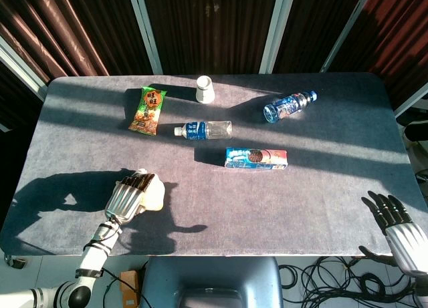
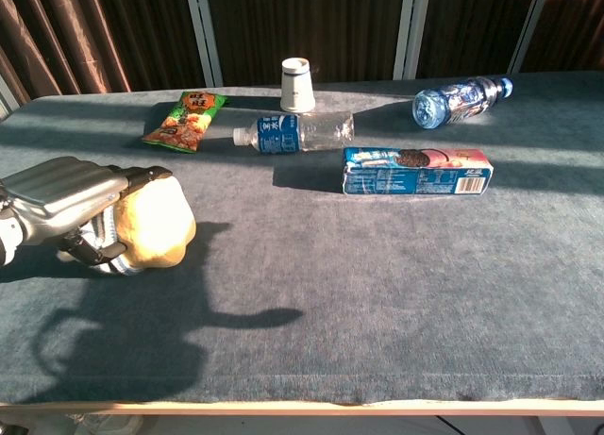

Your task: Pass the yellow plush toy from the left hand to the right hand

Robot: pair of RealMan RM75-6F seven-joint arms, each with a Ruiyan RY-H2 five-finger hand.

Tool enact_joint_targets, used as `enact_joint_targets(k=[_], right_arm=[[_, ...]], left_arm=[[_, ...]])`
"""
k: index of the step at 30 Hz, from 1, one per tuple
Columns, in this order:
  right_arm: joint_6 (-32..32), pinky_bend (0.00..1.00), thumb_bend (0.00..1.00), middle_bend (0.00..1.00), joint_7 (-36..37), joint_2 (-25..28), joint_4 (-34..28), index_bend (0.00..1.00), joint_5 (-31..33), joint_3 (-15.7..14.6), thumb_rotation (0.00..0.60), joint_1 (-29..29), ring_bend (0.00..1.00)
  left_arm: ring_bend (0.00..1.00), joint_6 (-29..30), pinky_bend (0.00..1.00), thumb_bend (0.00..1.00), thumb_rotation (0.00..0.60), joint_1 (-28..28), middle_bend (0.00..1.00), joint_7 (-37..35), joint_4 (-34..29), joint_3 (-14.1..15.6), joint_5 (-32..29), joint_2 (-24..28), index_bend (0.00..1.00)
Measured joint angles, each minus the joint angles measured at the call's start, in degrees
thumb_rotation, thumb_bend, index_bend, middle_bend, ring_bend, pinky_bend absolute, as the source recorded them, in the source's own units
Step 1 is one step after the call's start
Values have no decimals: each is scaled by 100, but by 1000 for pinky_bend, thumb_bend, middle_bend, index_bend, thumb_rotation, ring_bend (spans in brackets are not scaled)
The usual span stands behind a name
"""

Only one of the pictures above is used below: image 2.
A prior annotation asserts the yellow striped plush toy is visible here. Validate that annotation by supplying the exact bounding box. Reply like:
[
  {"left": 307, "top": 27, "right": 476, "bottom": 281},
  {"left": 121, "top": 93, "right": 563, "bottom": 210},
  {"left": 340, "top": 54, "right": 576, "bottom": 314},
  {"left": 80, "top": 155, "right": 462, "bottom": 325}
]
[{"left": 59, "top": 174, "right": 197, "bottom": 277}]

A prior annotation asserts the blue drink bottle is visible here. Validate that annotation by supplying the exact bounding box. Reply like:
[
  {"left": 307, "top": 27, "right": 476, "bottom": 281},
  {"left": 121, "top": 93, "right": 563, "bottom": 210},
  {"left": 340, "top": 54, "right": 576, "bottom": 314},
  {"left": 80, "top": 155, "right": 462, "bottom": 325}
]
[{"left": 411, "top": 75, "right": 514, "bottom": 130}]

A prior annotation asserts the white paper cup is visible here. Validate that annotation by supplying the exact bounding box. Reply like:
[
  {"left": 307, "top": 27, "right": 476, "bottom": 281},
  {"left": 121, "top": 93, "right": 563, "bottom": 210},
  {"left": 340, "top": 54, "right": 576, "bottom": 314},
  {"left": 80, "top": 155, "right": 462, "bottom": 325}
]
[{"left": 279, "top": 57, "right": 316, "bottom": 114}]

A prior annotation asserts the brown curtain panel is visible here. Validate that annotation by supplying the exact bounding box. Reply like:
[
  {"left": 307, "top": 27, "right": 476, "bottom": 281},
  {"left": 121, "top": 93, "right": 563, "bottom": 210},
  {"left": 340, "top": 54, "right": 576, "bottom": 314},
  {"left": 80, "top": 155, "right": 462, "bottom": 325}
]
[
  {"left": 518, "top": 0, "right": 604, "bottom": 74},
  {"left": 414, "top": 0, "right": 540, "bottom": 80},
  {"left": 0, "top": 0, "right": 207, "bottom": 108},
  {"left": 204, "top": 0, "right": 407, "bottom": 88}
]

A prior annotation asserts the blue-grey table cloth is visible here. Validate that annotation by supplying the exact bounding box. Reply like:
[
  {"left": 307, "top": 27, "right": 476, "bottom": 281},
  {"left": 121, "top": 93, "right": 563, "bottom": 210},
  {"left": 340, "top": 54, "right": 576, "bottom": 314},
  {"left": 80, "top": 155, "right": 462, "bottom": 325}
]
[{"left": 0, "top": 70, "right": 604, "bottom": 406}]

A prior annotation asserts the clear water bottle blue label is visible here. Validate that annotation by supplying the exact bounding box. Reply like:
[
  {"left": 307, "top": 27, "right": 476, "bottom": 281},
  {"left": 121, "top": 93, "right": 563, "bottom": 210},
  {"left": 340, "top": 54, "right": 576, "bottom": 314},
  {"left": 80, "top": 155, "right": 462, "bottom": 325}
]
[{"left": 232, "top": 110, "right": 356, "bottom": 156}]

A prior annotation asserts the green snack bag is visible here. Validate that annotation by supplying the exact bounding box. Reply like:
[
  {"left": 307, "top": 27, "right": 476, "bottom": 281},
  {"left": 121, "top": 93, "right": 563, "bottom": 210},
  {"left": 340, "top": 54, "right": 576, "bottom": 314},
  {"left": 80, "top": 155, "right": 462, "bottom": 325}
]
[{"left": 142, "top": 90, "right": 228, "bottom": 155}]

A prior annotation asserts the white window frame post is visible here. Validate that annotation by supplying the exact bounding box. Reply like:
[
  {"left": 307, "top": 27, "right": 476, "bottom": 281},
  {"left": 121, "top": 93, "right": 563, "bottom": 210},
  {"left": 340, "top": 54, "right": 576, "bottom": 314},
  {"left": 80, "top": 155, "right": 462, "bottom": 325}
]
[
  {"left": 393, "top": 0, "right": 433, "bottom": 81},
  {"left": 0, "top": 74, "right": 21, "bottom": 121},
  {"left": 182, "top": 0, "right": 225, "bottom": 89},
  {"left": 508, "top": 0, "right": 553, "bottom": 75}
]

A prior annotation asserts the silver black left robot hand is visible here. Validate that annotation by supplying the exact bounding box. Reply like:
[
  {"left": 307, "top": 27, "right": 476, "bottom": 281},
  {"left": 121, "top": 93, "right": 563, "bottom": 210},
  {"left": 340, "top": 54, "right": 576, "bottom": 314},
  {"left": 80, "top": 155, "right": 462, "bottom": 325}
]
[{"left": 0, "top": 155, "right": 174, "bottom": 267}]

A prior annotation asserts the blue pink cookie box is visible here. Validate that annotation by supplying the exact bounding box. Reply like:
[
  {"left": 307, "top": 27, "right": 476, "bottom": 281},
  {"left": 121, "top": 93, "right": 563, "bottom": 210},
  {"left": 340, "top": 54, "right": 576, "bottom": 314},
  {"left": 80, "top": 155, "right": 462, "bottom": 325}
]
[{"left": 342, "top": 146, "right": 495, "bottom": 196}]

